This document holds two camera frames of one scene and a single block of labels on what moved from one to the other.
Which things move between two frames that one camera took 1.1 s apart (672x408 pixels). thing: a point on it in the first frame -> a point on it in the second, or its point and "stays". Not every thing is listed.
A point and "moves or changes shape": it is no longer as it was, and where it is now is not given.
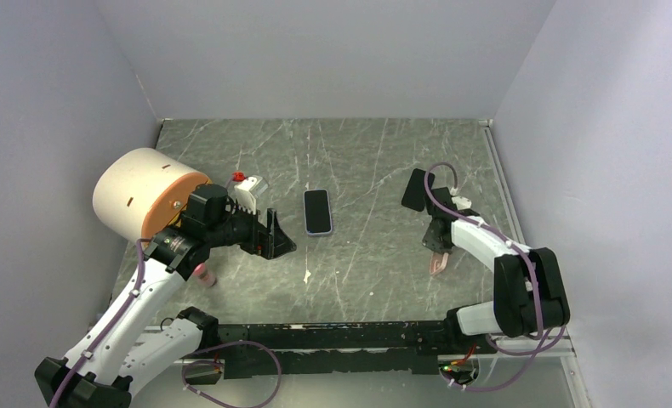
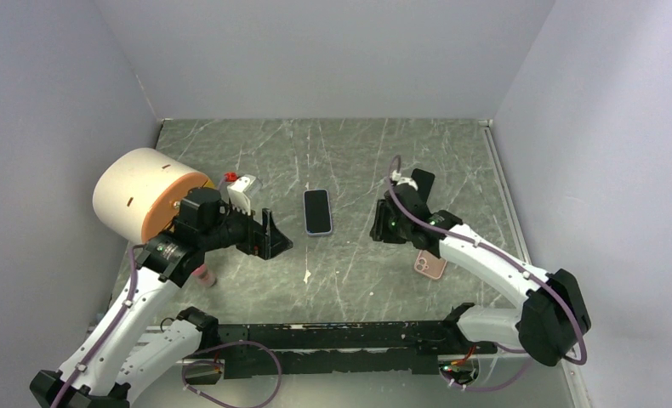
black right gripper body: x=435 y=244 -> x=390 y=229
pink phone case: x=437 y=262 moves or changes shape
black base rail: x=318 y=350 stays
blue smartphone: x=317 y=214 stays
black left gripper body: x=242 y=229 stays
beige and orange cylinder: x=139 y=193 stays
